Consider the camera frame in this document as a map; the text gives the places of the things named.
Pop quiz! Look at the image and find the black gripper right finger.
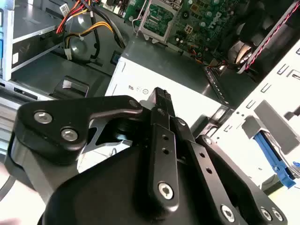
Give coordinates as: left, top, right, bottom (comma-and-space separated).
165, 90, 289, 225

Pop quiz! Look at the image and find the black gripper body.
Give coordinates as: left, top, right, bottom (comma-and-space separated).
42, 145, 219, 225

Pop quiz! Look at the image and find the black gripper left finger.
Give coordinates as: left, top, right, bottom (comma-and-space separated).
8, 87, 180, 208

